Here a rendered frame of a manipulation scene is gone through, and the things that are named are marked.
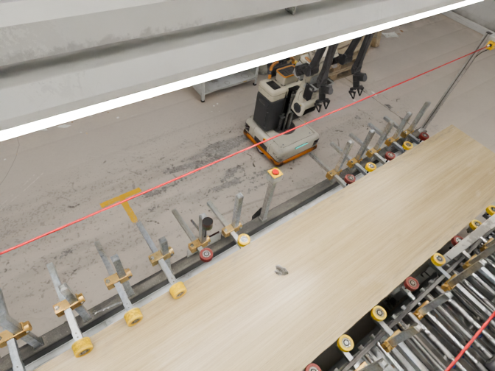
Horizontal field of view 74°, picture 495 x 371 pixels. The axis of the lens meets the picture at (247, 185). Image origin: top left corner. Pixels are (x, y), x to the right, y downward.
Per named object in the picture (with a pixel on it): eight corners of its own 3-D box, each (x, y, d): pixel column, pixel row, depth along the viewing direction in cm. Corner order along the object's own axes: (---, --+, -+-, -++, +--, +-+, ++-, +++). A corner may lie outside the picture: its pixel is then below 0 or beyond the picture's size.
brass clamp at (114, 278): (104, 282, 176) (102, 278, 173) (129, 269, 182) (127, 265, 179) (109, 291, 174) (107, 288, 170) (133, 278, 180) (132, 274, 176)
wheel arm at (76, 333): (47, 267, 177) (45, 264, 174) (54, 263, 179) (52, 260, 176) (79, 350, 154) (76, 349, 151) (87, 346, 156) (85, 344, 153)
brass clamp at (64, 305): (55, 308, 165) (51, 304, 162) (82, 294, 171) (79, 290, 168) (59, 318, 163) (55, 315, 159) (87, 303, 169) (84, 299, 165)
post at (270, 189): (258, 218, 241) (268, 178, 206) (263, 215, 243) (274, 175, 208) (261, 222, 239) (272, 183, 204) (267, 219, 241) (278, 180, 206)
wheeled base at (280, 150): (241, 133, 396) (244, 117, 377) (281, 118, 425) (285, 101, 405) (276, 169, 365) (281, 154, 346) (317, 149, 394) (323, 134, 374)
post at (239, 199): (229, 235, 230) (236, 193, 193) (233, 232, 232) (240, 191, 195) (232, 239, 228) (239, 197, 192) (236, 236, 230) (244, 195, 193)
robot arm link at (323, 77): (339, 30, 246) (328, 33, 241) (345, 34, 243) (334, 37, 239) (323, 80, 279) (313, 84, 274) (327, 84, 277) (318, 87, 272)
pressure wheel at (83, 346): (74, 340, 151) (91, 334, 157) (68, 350, 154) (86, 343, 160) (78, 352, 148) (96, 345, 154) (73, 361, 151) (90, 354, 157)
